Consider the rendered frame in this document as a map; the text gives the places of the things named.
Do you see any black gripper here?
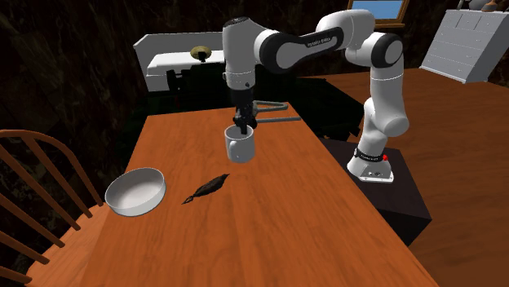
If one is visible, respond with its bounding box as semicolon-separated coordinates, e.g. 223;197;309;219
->
231;88;259;135

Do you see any white mug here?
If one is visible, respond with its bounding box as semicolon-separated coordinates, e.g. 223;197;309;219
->
224;124;256;165

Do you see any wooden table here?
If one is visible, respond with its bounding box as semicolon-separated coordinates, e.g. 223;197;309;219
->
77;101;440;287

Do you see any white round bowl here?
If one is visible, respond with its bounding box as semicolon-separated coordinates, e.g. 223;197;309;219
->
104;167;167;218

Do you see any black robot stand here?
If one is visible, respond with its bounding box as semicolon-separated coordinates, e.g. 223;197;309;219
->
320;136;433;247

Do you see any wooden framed window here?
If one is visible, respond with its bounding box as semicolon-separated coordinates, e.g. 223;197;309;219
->
347;0;410;29

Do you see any wooden spindle chair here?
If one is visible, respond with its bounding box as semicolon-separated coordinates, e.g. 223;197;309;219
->
0;129;111;287

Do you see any white chest of drawers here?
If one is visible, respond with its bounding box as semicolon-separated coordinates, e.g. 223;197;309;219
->
419;0;509;85

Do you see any grey metal tube frame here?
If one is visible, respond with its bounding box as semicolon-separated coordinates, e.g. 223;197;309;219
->
251;100;303;124

